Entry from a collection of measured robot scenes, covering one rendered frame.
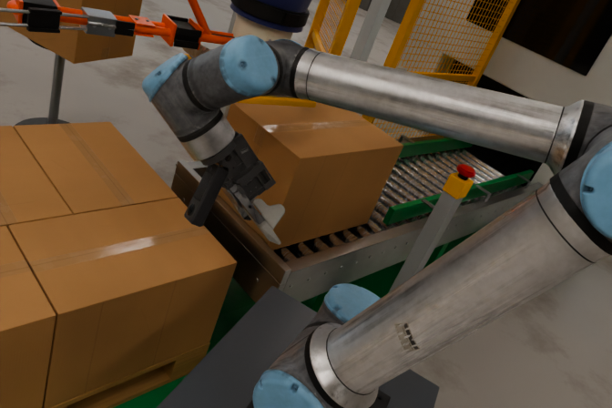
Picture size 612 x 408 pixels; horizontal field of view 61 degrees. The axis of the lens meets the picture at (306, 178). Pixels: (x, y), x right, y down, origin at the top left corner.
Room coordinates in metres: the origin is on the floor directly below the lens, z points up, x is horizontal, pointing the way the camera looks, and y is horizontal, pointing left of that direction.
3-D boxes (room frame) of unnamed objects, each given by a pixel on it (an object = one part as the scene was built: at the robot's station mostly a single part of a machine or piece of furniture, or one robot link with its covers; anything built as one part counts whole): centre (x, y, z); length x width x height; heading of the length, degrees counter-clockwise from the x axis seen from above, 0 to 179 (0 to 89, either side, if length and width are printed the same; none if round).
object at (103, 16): (1.20, 0.61, 1.25); 0.07 x 0.07 x 0.04; 45
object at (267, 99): (1.46, 0.21, 1.15); 0.34 x 0.10 x 0.05; 135
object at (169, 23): (1.35, 0.45, 1.25); 0.10 x 0.08 x 0.06; 45
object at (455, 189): (1.77, -0.53, 0.50); 0.07 x 0.07 x 1.00; 53
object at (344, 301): (0.82, -0.19, 0.95); 0.17 x 0.15 x 0.18; 161
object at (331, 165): (1.89, 0.02, 0.75); 0.60 x 0.40 x 0.40; 143
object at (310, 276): (2.35, -0.75, 0.50); 2.31 x 0.05 x 0.19; 143
